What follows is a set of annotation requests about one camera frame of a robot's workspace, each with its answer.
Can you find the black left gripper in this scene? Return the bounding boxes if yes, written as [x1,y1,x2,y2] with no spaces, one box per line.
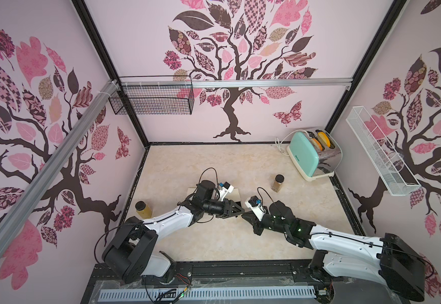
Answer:
[202,199,244,219]

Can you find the small cream square box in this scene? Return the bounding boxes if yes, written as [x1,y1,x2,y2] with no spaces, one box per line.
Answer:
[226,187,241,202]

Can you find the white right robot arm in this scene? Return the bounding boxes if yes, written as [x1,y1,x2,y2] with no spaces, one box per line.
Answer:
[242,196,426,302]

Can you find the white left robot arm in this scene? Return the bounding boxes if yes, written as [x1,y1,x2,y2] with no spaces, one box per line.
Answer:
[101,180,245,284]

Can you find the brown spice jar black lid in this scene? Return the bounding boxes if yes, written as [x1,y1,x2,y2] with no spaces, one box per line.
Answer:
[271,174,285,193]

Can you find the yellow jar black lid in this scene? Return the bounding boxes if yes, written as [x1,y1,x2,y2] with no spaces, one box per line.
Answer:
[135,201,153,219]

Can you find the mint green toaster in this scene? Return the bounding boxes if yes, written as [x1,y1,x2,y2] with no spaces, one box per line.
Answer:
[286,127,343,182]

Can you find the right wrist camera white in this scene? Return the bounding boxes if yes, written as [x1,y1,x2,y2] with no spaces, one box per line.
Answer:
[245,196,267,222]

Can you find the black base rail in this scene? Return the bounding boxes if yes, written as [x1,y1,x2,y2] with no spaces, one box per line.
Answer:
[90,258,392,290]

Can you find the white toaster cable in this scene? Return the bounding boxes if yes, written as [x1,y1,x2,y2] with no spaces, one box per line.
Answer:
[273,136,293,157]

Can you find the black wire basket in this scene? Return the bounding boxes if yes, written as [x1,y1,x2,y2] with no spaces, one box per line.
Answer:
[109,75,195,115]

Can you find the white wire shelf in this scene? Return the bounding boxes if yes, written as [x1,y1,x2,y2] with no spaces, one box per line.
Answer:
[346,106,421,196]

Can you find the white slotted cable duct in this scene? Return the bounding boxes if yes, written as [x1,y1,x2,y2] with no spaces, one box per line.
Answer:
[96,286,316,303]

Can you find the aluminium rail back wall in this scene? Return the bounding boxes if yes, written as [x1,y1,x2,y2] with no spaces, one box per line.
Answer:
[122,78,353,89]

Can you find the aluminium rail wall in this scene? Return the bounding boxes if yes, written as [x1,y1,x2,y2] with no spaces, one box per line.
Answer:
[0,80,119,259]
[122,78,353,89]

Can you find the aluminium rail left wall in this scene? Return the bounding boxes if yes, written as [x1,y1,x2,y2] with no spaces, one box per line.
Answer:
[0,80,119,259]

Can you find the black corner frame post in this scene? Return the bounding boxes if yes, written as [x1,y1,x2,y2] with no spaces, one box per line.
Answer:
[71,0,150,149]

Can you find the black right corner post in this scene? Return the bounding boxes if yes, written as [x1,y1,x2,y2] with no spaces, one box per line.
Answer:
[326,0,408,132]

